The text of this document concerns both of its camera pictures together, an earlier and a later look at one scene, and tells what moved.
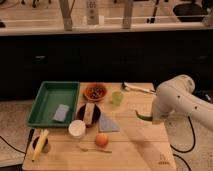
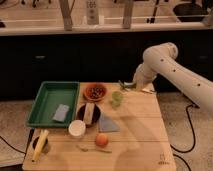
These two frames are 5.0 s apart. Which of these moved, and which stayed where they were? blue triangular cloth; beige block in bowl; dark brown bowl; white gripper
Moved: white gripper
Stayed: beige block in bowl; dark brown bowl; blue triangular cloth
